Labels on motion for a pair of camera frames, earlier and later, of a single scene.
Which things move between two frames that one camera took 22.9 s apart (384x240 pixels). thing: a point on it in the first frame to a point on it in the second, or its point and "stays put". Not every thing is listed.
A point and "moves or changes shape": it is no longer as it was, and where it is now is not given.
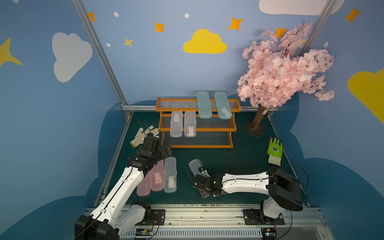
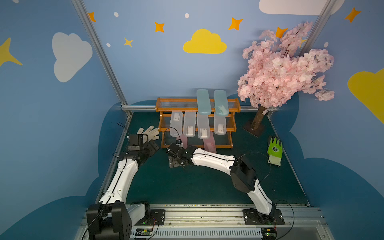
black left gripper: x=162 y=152 to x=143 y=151
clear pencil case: x=170 y=175 to x=220 y=125
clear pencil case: x=194 y=164 to x=203 y=130
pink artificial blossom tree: x=276 y=68 stays put
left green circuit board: x=143 y=232 stays put
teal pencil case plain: x=204 y=107 stays put
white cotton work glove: x=139 y=137 stays put
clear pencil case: x=190 y=124 stays put
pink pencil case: x=157 y=176 to x=209 y=143
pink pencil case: x=143 y=188 to x=184 y=140
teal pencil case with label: x=224 y=109 moves or changes shape
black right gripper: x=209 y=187 to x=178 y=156
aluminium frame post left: x=89 y=27 stays put
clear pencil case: x=176 y=130 stays put
